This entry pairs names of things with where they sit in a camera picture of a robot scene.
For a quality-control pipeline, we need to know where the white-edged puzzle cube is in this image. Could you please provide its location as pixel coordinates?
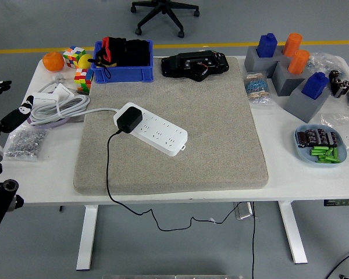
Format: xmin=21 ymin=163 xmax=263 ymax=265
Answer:
xmin=63 ymin=45 xmax=86 ymax=69

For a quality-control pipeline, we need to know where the bag of resistors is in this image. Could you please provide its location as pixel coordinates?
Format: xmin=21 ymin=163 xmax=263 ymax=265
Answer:
xmin=243 ymin=72 xmax=272 ymax=105

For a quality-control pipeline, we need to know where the light blue tray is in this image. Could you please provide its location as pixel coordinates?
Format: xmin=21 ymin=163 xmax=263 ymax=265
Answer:
xmin=293 ymin=124 xmax=348 ymax=169

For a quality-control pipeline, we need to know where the white power strip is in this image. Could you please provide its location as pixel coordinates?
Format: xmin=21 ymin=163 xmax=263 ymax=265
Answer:
xmin=113 ymin=101 xmax=189 ymax=158

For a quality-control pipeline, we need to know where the black machine housing part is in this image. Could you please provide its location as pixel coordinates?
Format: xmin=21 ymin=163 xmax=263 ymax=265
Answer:
xmin=161 ymin=49 xmax=230 ymax=83

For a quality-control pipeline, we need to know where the bag of metal screws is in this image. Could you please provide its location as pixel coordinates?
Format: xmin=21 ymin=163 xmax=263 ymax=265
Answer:
xmin=2 ymin=127 xmax=49 ymax=160

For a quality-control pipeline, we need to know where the orange cylinder peg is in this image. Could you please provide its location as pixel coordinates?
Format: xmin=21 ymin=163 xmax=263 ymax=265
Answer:
xmin=287 ymin=49 xmax=311 ymax=75
xmin=282 ymin=33 xmax=303 ymax=58

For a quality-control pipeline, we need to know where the grey-brown mat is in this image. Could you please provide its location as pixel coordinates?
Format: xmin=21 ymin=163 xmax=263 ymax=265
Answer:
xmin=73 ymin=56 xmax=269 ymax=196

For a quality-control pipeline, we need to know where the black floor cable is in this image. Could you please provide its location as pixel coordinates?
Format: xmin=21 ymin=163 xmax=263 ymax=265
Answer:
xmin=327 ymin=248 xmax=349 ymax=279
xmin=250 ymin=202 xmax=257 ymax=279

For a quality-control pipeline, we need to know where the white square wall plate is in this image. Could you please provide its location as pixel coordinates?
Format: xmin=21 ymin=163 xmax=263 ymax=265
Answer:
xmin=52 ymin=83 xmax=76 ymax=101

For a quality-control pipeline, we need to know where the grey block holder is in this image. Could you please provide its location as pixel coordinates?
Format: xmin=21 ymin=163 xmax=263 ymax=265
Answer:
xmin=244 ymin=45 xmax=280 ymax=78
xmin=272 ymin=60 xmax=308 ymax=96
xmin=282 ymin=78 xmax=332 ymax=123
xmin=273 ymin=45 xmax=292 ymax=64

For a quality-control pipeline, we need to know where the blue square peg block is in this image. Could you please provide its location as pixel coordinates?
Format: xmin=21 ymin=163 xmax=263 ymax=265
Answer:
xmin=301 ymin=71 xmax=330 ymax=101
xmin=255 ymin=33 xmax=278 ymax=58

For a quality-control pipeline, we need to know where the metal box under table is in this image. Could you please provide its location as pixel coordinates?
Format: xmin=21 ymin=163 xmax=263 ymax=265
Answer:
xmin=233 ymin=202 xmax=255 ymax=220

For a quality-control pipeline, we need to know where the orange fruit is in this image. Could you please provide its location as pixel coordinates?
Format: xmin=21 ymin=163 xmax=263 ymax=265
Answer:
xmin=42 ymin=51 xmax=65 ymax=72

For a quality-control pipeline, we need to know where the yellow lemon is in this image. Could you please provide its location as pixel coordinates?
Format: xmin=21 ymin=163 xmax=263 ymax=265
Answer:
xmin=77 ymin=53 xmax=93 ymax=70

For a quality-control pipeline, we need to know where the purple ring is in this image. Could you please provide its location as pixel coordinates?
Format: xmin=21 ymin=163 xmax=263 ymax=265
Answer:
xmin=27 ymin=116 xmax=72 ymax=128

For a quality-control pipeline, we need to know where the table height control panel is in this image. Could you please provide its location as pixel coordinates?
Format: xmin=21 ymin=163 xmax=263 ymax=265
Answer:
xmin=323 ymin=199 xmax=349 ymax=208

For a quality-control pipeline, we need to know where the black plug adapter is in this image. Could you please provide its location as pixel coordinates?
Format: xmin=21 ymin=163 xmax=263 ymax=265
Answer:
xmin=116 ymin=106 xmax=143 ymax=134

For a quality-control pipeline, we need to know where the clear plastic bag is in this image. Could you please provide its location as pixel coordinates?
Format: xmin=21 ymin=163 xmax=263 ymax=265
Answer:
xmin=307 ymin=52 xmax=349 ymax=111

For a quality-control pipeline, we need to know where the thick white power cable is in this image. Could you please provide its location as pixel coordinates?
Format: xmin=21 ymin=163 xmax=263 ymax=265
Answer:
xmin=30 ymin=74 xmax=120 ymax=126

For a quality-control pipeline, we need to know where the white rectangular box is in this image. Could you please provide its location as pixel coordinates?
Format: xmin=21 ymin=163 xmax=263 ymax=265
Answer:
xmin=31 ymin=92 xmax=60 ymax=107

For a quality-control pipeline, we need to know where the blue plastic bin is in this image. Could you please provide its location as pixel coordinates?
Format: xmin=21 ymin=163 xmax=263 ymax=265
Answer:
xmin=91 ymin=40 xmax=155 ymax=84

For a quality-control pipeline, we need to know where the black office chair base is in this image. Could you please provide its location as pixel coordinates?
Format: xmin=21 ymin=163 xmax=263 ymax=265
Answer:
xmin=130 ymin=0 xmax=201 ymax=38

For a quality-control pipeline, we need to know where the bundle of black cylinders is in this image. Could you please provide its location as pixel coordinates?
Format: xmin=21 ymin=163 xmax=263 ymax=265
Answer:
xmin=328 ymin=69 xmax=349 ymax=98

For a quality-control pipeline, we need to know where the white table leg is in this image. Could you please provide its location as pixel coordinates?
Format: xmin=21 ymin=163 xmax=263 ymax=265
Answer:
xmin=76 ymin=205 xmax=99 ymax=271
xmin=278 ymin=201 xmax=308 ymax=264

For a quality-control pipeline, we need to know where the thin black plug cord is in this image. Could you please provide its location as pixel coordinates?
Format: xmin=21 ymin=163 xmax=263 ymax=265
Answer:
xmin=105 ymin=129 xmax=245 ymax=233

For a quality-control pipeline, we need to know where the stickerless colourful puzzle cube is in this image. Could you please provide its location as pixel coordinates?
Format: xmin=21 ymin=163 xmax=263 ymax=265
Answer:
xmin=73 ymin=68 xmax=94 ymax=93

